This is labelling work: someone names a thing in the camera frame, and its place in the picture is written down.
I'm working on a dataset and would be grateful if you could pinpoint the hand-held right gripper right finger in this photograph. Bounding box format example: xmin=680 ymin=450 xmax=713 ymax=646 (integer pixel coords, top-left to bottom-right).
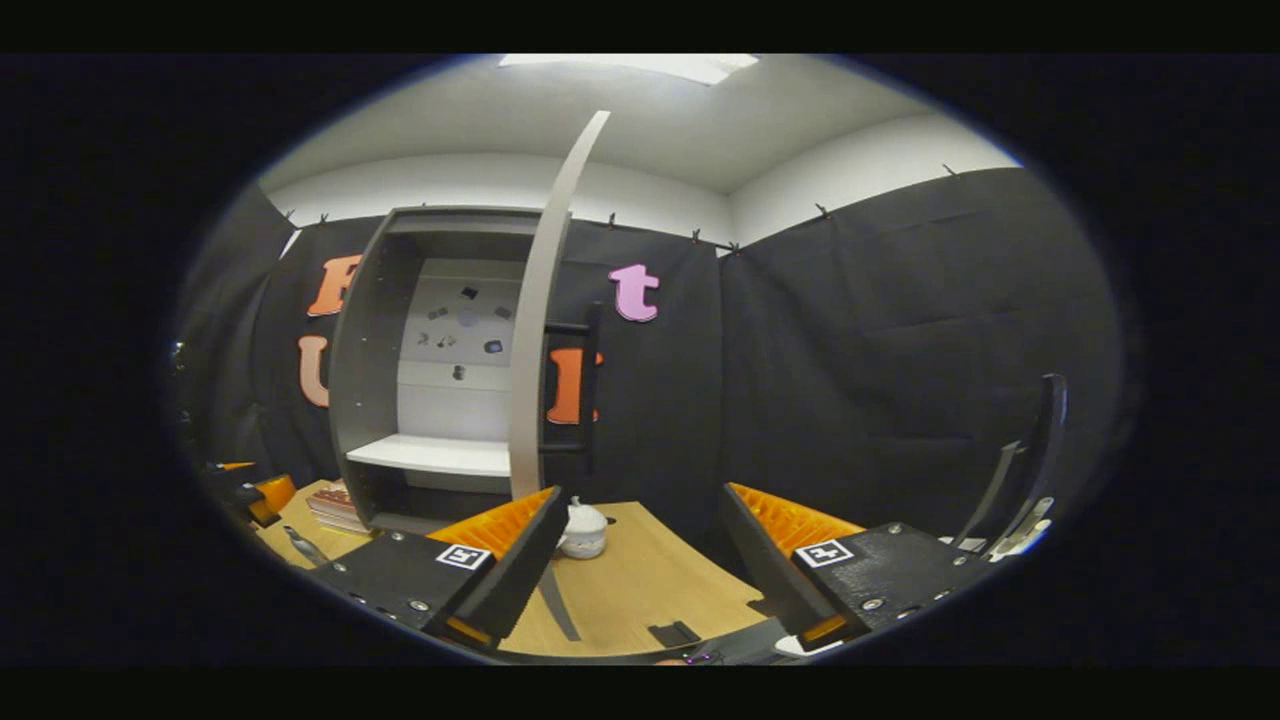
xmin=720 ymin=484 xmax=1001 ymax=653

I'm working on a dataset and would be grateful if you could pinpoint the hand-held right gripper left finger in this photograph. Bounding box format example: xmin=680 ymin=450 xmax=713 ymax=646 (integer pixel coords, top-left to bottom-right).
xmin=305 ymin=486 xmax=569 ymax=656

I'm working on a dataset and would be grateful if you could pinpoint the grey cabinet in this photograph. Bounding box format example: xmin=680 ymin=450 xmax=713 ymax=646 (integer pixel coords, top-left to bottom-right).
xmin=328 ymin=205 xmax=573 ymax=536

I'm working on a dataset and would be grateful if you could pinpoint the white cabinet door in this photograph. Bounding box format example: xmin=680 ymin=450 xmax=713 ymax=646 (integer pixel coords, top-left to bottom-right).
xmin=508 ymin=110 xmax=613 ymax=501

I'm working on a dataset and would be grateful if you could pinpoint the black door handle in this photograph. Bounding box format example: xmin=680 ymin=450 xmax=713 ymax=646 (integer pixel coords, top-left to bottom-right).
xmin=543 ymin=303 xmax=605 ymax=476

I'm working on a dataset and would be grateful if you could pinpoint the white cabinet shelf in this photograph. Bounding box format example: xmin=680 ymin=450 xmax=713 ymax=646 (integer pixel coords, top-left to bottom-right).
xmin=345 ymin=433 xmax=513 ymax=479

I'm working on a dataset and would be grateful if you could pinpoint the white lidded jar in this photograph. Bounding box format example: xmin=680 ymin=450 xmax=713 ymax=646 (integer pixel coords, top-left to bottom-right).
xmin=557 ymin=495 xmax=609 ymax=561

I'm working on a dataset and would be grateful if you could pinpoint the stack of books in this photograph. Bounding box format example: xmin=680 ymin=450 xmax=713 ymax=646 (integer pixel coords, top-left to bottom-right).
xmin=305 ymin=480 xmax=373 ymax=536

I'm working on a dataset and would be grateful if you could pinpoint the black backdrop cloth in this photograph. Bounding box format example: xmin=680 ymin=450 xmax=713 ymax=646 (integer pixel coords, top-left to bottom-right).
xmin=175 ymin=168 xmax=1126 ymax=571

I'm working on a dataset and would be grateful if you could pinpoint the black curved stand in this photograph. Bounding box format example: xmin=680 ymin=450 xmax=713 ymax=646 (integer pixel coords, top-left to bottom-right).
xmin=950 ymin=372 xmax=1069 ymax=563

